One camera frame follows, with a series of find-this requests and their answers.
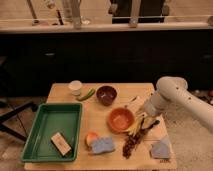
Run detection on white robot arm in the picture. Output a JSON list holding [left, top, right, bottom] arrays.
[[137, 76, 213, 134]]

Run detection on green plastic tray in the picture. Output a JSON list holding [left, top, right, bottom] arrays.
[[21, 103, 82, 163]]

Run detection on orange bowl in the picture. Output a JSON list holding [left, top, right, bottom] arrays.
[[106, 107, 134, 133]]

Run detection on brown grape bunch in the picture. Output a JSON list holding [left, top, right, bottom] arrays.
[[122, 132, 143, 159]]

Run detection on blue cloth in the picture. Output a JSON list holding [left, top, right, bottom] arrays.
[[150, 136, 170, 159]]

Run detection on dark purple bowl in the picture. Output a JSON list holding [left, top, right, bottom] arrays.
[[96, 86, 117, 106]]

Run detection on blue sponge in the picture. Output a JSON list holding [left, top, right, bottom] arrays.
[[91, 137, 115, 155]]

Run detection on green cucumber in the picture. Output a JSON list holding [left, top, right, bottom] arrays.
[[76, 89, 96, 101]]

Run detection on peach fruit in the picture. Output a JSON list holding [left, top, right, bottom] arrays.
[[85, 132, 98, 147]]

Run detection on white paper cup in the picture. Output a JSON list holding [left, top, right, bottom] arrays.
[[68, 80, 82, 96]]

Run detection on wooden block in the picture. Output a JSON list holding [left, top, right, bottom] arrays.
[[51, 132, 72, 156]]

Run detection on black chair base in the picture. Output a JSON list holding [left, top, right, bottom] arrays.
[[0, 99, 39, 143]]

